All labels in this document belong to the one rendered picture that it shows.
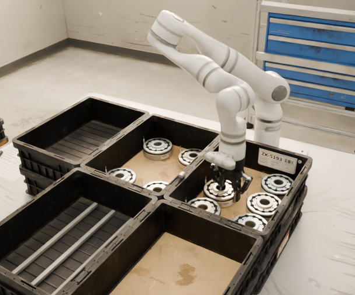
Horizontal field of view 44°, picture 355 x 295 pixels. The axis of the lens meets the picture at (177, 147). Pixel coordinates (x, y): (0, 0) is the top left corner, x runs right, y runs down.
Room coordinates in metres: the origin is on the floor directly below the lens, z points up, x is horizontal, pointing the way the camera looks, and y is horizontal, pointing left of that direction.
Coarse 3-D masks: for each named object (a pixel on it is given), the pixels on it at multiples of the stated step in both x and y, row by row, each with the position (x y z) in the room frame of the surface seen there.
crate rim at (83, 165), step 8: (144, 120) 1.36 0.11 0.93; (168, 120) 1.37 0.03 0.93; (176, 120) 1.36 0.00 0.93; (200, 128) 1.30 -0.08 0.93; (208, 128) 1.30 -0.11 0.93; (120, 136) 1.25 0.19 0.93; (112, 144) 1.21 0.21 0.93; (96, 152) 1.16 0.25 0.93; (88, 160) 1.11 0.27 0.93; (192, 160) 1.10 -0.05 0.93; (88, 168) 1.07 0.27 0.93; (184, 168) 1.06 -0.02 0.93; (104, 176) 1.03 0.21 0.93; (112, 176) 1.03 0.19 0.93; (176, 176) 1.02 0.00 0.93; (128, 184) 0.99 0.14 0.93; (136, 184) 0.99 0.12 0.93; (168, 184) 0.98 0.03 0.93; (152, 192) 0.95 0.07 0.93; (160, 192) 0.95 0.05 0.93
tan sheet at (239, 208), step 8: (248, 168) 1.20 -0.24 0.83; (256, 176) 1.15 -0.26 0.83; (264, 176) 1.15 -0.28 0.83; (256, 184) 1.11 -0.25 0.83; (248, 192) 1.07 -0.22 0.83; (256, 192) 1.07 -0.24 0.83; (240, 200) 1.03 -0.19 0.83; (224, 208) 0.99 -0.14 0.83; (232, 208) 0.99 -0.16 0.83; (240, 208) 0.99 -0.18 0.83; (224, 216) 0.96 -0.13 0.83
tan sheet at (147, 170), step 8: (176, 152) 1.30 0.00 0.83; (136, 160) 1.26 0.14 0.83; (144, 160) 1.26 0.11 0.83; (152, 160) 1.25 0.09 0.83; (160, 160) 1.25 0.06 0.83; (168, 160) 1.25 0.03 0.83; (176, 160) 1.25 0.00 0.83; (128, 168) 1.21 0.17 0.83; (136, 168) 1.21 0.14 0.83; (144, 168) 1.21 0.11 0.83; (152, 168) 1.21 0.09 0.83; (160, 168) 1.21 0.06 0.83; (168, 168) 1.21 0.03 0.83; (176, 168) 1.21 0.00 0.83; (136, 176) 1.16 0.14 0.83; (144, 176) 1.16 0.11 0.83; (152, 176) 1.16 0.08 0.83; (160, 176) 1.16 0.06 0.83; (168, 176) 1.16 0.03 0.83; (144, 184) 1.12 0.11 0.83
